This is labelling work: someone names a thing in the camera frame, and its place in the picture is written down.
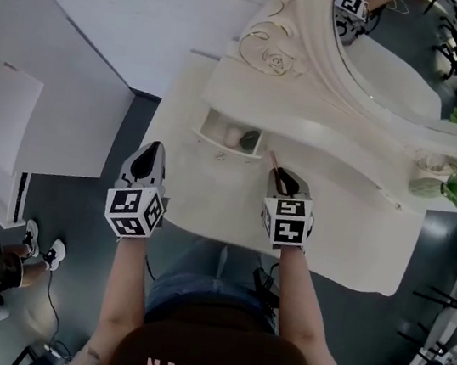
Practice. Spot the black waist pack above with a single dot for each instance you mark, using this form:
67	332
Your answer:
263	286

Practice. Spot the person's blue jeans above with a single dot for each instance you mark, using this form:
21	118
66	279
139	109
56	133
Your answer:
197	271

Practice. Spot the person's right forearm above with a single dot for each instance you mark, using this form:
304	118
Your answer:
300	300

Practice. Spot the pale green vase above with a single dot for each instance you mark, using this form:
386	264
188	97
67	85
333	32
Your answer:
424	188

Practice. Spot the person's left forearm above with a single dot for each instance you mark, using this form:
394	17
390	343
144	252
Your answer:
125	290

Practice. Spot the cream ornate dressing table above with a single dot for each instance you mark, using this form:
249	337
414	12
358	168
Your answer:
331	236

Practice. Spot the small cream drawer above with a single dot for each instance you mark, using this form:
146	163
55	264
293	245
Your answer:
225	151

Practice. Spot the oval cream framed mirror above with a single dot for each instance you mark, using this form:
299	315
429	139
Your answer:
312	31

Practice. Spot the tall white shelving unit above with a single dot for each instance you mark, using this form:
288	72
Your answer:
79	68

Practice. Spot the person's brown t-shirt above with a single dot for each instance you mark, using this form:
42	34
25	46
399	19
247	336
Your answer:
218	356

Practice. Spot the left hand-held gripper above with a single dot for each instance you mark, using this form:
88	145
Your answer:
134	209

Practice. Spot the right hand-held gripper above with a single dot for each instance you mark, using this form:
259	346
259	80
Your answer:
288	225

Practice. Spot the green round item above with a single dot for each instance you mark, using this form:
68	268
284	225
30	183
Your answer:
249	138

